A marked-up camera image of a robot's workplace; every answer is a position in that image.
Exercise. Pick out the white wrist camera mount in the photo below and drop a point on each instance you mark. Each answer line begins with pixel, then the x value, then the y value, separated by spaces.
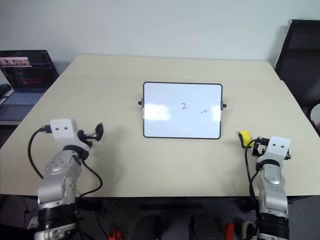
pixel 276 148
pixel 62 131

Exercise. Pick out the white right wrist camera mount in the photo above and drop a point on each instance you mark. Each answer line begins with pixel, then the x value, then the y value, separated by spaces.
pixel 276 148

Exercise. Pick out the black-framed tabletop whiteboard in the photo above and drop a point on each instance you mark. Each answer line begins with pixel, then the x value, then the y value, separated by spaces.
pixel 182 110

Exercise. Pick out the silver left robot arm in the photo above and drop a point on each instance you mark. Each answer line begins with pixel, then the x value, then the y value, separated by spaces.
pixel 60 175

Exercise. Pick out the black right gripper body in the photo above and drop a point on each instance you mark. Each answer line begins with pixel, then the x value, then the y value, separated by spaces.
pixel 263 149

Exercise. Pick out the open laptop computer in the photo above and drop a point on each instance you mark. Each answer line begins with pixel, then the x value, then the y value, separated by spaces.
pixel 25 80

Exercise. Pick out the black office chair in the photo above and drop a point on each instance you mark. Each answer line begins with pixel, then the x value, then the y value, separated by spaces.
pixel 300 62

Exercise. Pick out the red plastic part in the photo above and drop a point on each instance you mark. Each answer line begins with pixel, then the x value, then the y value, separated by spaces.
pixel 228 231

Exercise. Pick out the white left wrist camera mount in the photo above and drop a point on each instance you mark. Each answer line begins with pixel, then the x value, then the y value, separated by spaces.
pixel 62 131

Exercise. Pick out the white round object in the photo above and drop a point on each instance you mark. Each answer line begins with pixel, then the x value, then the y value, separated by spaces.
pixel 316 116

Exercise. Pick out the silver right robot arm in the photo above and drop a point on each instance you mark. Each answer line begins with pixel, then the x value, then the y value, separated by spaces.
pixel 272 185

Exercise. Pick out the black table frame crossbar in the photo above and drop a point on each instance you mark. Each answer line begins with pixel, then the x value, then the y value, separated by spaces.
pixel 170 206

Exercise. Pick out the yellow whiteboard eraser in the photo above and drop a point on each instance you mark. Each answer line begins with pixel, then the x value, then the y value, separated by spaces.
pixel 245 137

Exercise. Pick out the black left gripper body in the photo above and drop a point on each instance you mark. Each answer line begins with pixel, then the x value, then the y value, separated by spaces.
pixel 86 137

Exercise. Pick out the dark rounded shape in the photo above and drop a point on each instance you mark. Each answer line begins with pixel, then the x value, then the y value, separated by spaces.
pixel 206 226

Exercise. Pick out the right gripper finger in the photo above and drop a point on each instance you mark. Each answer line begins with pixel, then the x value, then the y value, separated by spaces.
pixel 255 151
pixel 289 153

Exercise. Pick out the orange plastic part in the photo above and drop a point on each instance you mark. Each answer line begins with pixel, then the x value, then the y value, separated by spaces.
pixel 115 234

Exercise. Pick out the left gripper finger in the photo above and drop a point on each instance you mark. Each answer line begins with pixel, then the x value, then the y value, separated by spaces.
pixel 98 137
pixel 100 128

